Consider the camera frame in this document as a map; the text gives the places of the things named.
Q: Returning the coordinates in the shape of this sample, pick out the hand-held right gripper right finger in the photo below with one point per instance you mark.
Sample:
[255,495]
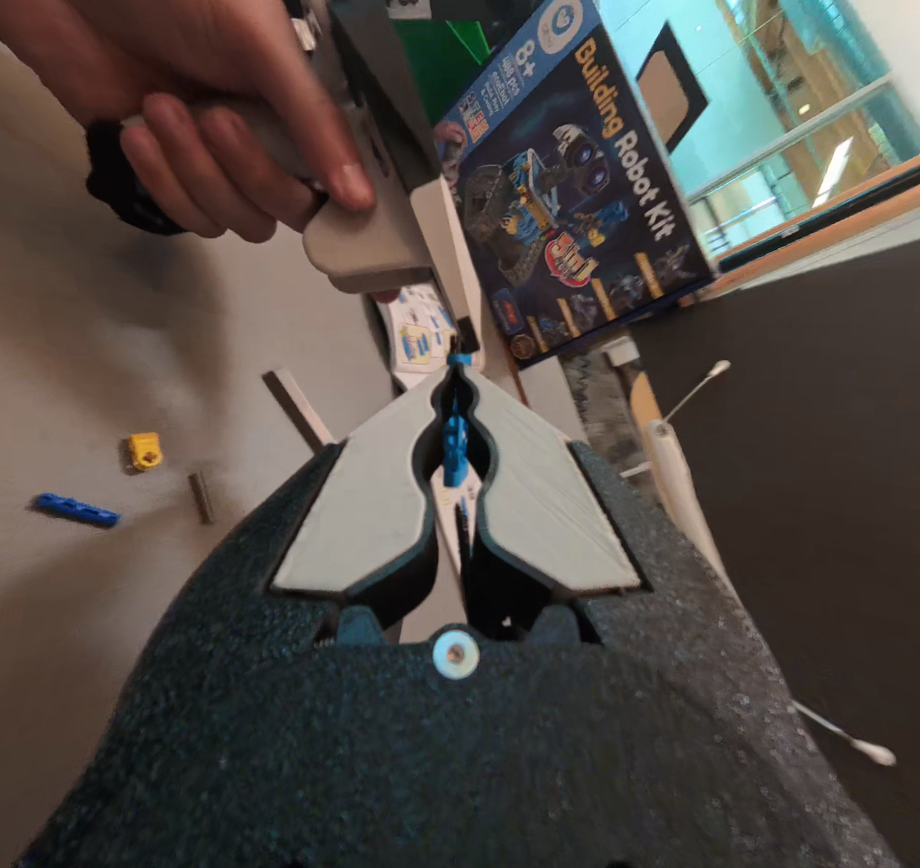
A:
[553,523]

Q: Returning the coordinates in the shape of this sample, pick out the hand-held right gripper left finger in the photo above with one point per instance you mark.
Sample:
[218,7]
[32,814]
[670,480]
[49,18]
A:
[352,523]

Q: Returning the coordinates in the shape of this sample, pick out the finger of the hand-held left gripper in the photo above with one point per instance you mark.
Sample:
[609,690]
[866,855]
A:
[445,236]

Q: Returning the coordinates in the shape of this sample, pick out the blue block piece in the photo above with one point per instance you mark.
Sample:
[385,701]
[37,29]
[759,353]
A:
[454,444]

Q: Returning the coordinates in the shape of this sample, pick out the grey beam piece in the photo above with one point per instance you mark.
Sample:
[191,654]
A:
[298,408]

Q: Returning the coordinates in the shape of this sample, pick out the blue pin piece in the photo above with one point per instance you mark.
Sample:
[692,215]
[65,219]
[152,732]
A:
[75,510]

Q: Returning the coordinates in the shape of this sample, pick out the grey desk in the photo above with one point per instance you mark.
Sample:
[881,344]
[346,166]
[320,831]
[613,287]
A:
[108,343]

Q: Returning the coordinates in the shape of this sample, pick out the person's left hand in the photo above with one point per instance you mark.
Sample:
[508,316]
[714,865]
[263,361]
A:
[144,34]

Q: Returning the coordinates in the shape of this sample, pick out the green plastic bin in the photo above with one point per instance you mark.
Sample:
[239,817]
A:
[438,70]

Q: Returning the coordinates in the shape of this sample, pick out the instruction booklet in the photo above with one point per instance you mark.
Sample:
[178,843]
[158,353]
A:
[417,336]

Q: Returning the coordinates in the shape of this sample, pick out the white laptop stand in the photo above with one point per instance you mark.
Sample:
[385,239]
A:
[675,480]

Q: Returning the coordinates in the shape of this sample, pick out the toy set product box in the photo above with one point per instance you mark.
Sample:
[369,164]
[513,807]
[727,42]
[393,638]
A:
[575,185]

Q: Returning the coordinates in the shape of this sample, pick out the short grey axle piece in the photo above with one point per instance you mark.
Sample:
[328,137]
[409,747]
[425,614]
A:
[201,498]

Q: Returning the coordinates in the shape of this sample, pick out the small yellow connector piece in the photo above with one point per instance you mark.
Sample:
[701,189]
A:
[146,451]

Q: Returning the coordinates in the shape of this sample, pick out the black partition panel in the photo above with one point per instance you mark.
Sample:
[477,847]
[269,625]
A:
[805,487]

